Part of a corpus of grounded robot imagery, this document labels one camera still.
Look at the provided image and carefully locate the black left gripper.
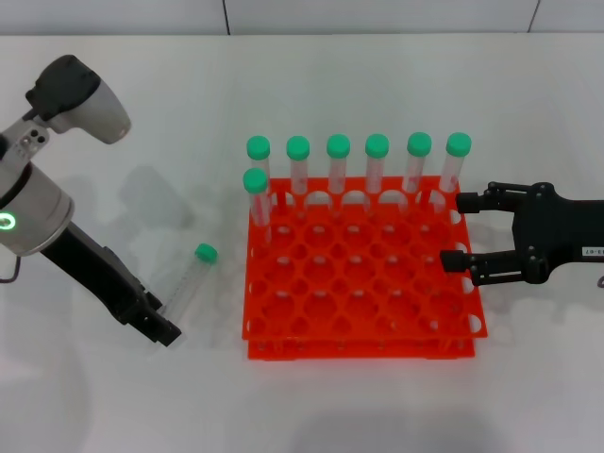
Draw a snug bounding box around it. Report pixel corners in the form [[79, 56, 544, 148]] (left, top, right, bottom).
[[40, 222, 184, 349]]

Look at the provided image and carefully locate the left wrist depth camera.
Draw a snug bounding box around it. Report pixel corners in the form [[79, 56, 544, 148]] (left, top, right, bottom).
[[25, 55, 132, 145]]

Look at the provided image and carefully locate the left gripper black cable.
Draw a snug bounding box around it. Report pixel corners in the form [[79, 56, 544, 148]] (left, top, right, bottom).
[[0, 257, 23, 284]]

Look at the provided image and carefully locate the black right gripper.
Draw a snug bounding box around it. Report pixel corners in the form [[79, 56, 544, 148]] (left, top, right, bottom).
[[440, 181, 604, 288]]

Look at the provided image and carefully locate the green capped clear test tube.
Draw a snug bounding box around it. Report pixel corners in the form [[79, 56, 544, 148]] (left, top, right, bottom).
[[326, 133, 352, 211], [245, 135, 274, 199], [285, 135, 311, 209], [242, 167, 274, 244], [159, 243, 219, 318], [436, 132, 473, 204], [403, 131, 433, 199], [364, 133, 391, 199]]

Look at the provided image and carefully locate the orange plastic test tube rack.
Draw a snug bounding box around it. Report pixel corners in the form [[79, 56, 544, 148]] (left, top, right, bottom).
[[241, 175, 490, 362]]

